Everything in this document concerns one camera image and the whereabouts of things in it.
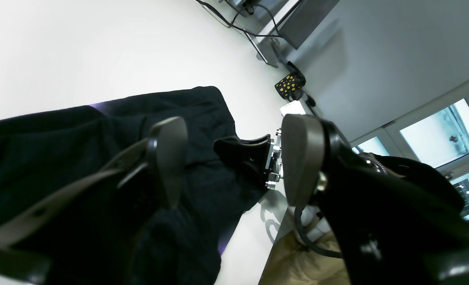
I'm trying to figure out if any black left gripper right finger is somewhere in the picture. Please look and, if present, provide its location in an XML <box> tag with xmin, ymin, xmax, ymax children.
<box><xmin>281</xmin><ymin>114</ymin><xmax>469</xmax><ymax>285</ymax></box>

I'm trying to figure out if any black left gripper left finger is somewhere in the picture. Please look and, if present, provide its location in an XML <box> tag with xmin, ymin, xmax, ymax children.
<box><xmin>0</xmin><ymin>116</ymin><xmax>189</xmax><ymax>285</ymax></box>

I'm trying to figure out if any black cable bundle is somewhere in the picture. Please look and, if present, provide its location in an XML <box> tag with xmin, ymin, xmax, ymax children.
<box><xmin>195</xmin><ymin>0</ymin><xmax>286</xmax><ymax>40</ymax></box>

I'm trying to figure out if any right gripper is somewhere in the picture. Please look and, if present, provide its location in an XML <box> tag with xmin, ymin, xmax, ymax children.
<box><xmin>213</xmin><ymin>127</ymin><xmax>286</xmax><ymax>190</ymax></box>

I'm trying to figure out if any black T-shirt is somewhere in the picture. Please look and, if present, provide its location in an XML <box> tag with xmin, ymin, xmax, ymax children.
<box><xmin>0</xmin><ymin>87</ymin><xmax>267</xmax><ymax>285</ymax></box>

